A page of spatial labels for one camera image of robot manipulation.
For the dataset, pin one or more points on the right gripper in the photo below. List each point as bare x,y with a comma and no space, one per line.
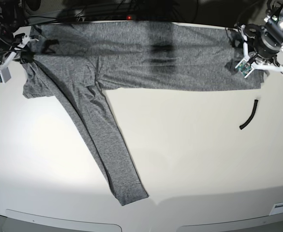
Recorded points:
10,52

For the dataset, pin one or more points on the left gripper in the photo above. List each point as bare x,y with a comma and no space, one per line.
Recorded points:
261,44

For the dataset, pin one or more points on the grey long-sleeve T-shirt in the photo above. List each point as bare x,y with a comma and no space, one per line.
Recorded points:
76,63

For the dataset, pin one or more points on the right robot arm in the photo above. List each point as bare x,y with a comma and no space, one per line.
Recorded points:
12,18

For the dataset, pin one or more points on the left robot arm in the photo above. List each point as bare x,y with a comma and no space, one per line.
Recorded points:
274,14

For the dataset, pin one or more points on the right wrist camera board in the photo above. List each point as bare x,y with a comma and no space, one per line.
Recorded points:
5,75

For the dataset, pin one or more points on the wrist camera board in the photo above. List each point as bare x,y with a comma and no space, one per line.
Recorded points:
244,68
5,75

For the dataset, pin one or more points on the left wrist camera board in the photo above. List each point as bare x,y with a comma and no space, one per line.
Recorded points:
244,68

